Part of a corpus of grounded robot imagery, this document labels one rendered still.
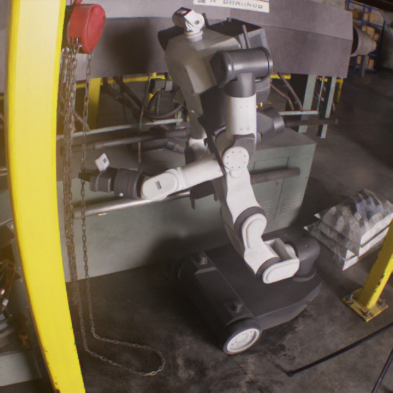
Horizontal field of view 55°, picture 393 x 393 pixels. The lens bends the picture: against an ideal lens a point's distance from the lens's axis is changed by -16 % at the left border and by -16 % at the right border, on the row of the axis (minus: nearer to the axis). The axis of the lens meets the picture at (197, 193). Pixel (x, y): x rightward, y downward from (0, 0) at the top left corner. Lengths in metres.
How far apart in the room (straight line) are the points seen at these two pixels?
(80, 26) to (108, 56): 0.67
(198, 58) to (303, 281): 1.32
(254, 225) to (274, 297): 0.47
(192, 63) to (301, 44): 1.21
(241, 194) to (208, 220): 0.77
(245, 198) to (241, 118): 0.52
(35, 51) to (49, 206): 0.32
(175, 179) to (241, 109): 0.28
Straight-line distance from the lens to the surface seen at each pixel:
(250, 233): 1.73
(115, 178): 1.35
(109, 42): 1.79
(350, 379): 2.06
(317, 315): 2.29
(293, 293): 2.11
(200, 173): 1.31
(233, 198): 1.65
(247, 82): 1.20
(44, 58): 0.73
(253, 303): 2.00
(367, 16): 10.15
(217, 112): 1.38
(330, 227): 2.71
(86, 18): 1.15
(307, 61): 2.46
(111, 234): 2.15
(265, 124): 1.55
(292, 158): 2.57
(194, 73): 1.29
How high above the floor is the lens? 1.52
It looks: 30 degrees down
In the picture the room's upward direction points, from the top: 8 degrees clockwise
